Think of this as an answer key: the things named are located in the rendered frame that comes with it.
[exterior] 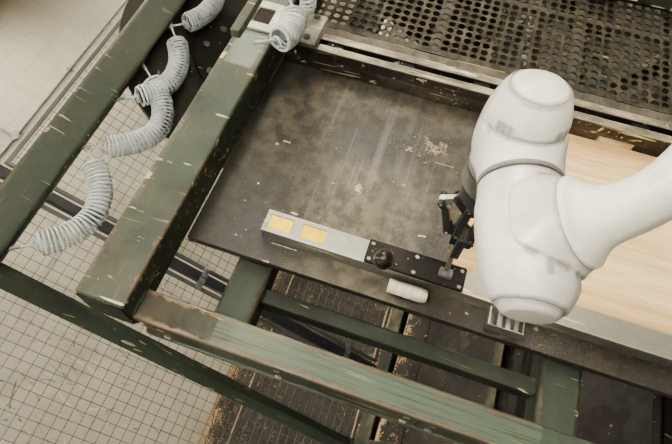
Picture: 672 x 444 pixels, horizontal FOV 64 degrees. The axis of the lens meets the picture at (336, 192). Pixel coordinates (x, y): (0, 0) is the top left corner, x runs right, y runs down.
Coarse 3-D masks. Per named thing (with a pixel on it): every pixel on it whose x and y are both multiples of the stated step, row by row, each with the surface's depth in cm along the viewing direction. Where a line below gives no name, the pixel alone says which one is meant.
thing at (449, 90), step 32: (320, 32) 130; (320, 64) 135; (352, 64) 132; (384, 64) 129; (416, 64) 130; (448, 96) 130; (480, 96) 127; (576, 128) 125; (608, 128) 122; (640, 128) 122
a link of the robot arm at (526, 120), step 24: (528, 72) 62; (504, 96) 61; (528, 96) 59; (552, 96) 59; (480, 120) 66; (504, 120) 61; (528, 120) 60; (552, 120) 59; (480, 144) 65; (504, 144) 62; (528, 144) 61; (552, 144) 61; (480, 168) 64; (552, 168) 60
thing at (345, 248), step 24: (288, 216) 111; (288, 240) 109; (336, 240) 108; (360, 240) 108; (360, 264) 108; (432, 288) 106; (480, 288) 104; (576, 312) 102; (576, 336) 103; (600, 336) 100; (624, 336) 100; (648, 336) 100; (648, 360) 101
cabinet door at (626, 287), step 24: (576, 144) 125; (600, 144) 125; (576, 168) 122; (600, 168) 122; (624, 168) 122; (648, 240) 113; (456, 264) 109; (624, 264) 110; (648, 264) 110; (600, 288) 107; (624, 288) 107; (648, 288) 108; (600, 312) 104; (624, 312) 104; (648, 312) 105
